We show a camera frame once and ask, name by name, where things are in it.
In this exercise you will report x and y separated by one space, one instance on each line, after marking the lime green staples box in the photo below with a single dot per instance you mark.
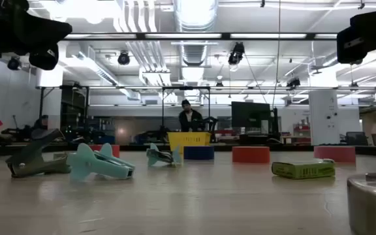
302 170

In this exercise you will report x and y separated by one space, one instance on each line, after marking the black bar with light strips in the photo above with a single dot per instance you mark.
225 36

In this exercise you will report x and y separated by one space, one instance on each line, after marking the white square column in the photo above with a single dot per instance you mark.
324 117

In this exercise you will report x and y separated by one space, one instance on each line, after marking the black background rig frame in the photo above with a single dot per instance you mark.
186 87

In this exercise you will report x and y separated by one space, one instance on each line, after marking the metal lamp base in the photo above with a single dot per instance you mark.
374 209

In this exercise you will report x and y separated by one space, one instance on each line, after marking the silver metal clip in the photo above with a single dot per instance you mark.
106 166

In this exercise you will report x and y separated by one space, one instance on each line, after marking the dark office chair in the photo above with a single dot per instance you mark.
356 138

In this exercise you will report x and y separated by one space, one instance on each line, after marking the black ceiling spotlight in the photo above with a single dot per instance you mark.
293 83
13 63
236 55
123 58

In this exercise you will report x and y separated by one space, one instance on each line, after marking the yellow plastic basket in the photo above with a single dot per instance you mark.
188 138

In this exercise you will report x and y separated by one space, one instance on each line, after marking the black computer monitor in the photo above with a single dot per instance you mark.
250 114

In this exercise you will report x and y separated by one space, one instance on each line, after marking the black metal table frame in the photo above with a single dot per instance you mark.
289 149

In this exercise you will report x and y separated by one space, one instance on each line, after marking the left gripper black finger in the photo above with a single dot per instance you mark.
54 36
54 26

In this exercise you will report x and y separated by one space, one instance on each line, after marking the blue tape roll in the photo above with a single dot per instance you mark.
199 153

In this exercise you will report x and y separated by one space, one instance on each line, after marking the person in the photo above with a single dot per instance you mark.
189 120

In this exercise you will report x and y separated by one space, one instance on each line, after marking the black staple remover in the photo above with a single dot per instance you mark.
31 163

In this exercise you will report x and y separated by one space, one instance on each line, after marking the red tape roll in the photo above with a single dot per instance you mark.
335 152
251 155
114 150

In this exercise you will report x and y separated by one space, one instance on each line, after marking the black background robot arm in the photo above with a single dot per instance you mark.
209 123

